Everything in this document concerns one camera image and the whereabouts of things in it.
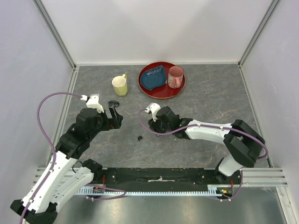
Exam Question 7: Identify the right aluminium frame post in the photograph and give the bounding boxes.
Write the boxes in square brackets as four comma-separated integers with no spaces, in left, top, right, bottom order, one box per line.
[238,0,281,68]

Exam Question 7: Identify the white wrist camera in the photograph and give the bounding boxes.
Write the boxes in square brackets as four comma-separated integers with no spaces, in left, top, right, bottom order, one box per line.
[145,103,161,122]
[80,94,104,113]

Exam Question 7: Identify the black oval charging case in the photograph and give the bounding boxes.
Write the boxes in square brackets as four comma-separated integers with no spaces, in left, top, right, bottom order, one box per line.
[108,100,120,107]

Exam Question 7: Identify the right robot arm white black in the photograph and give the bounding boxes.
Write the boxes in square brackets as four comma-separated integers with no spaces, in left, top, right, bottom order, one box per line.
[145,103,268,184]

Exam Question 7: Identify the left aluminium frame post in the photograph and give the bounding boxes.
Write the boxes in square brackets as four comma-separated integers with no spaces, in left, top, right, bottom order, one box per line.
[32,0,77,70]

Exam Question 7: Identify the aluminium frame post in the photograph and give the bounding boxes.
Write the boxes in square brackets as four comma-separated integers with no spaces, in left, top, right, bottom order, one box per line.
[32,0,77,70]
[238,0,281,68]

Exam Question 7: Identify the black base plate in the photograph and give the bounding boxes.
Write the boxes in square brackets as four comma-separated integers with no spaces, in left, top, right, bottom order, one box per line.
[100,168,241,192]

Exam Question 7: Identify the slotted cable duct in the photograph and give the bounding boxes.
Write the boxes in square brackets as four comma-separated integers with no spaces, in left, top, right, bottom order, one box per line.
[75,186,233,197]

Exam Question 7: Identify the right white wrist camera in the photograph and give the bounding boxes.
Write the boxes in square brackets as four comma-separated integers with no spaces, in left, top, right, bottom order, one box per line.
[145,103,161,122]

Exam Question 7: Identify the blue leaf-shaped dish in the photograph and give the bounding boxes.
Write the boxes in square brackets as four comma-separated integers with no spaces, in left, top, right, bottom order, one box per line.
[140,65,167,91]

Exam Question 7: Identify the pink patterned mug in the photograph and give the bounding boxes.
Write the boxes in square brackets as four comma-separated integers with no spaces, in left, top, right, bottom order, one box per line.
[167,66,184,89]

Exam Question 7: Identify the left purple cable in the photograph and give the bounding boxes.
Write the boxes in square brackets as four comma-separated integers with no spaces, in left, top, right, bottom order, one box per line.
[18,92,82,224]

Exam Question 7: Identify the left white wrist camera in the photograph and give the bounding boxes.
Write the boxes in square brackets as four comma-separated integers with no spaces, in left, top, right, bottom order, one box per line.
[80,94,104,113]

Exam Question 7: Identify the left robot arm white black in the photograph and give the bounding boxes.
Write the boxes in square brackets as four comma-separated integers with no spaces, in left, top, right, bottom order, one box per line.
[10,105,123,224]

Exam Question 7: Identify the yellow-green mug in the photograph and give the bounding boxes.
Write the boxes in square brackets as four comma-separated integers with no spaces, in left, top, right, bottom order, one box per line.
[112,74,128,97]

